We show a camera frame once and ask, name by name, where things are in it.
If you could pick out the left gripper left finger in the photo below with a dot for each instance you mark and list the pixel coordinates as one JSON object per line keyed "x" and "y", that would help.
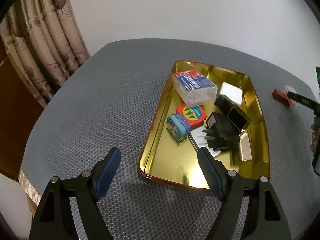
{"x": 53, "y": 218}

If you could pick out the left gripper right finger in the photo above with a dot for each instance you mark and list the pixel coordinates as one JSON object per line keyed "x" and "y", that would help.
{"x": 265, "y": 217}

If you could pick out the clear box red contents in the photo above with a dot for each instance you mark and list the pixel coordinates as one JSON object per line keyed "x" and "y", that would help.
{"x": 282, "y": 96}

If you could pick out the black box gold rim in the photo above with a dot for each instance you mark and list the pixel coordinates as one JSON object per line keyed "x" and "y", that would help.
{"x": 236, "y": 116}

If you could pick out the grey metal case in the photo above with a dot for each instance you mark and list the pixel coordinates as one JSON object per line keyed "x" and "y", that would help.
{"x": 233, "y": 93}

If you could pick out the black power adapter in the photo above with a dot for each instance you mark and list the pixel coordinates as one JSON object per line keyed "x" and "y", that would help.
{"x": 220, "y": 133}

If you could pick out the white charger cube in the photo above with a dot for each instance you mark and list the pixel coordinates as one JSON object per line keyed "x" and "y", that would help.
{"x": 197, "y": 138}

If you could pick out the red tape measure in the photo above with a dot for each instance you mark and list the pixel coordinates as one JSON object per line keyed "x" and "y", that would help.
{"x": 195, "y": 116}

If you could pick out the clear box blue label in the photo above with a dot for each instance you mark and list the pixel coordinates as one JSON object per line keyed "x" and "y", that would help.
{"x": 194, "y": 88}

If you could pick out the person's right hand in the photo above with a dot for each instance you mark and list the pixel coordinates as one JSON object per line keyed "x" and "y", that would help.
{"x": 314, "y": 137}

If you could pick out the red gold coffee tin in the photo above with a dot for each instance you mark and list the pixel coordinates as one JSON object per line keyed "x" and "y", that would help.
{"x": 168, "y": 161}

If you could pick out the grey honeycomb table mat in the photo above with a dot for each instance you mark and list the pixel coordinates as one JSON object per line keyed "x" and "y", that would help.
{"x": 112, "y": 99}

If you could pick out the beige patterned curtain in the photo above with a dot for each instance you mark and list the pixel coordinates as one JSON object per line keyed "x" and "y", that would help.
{"x": 43, "y": 43}

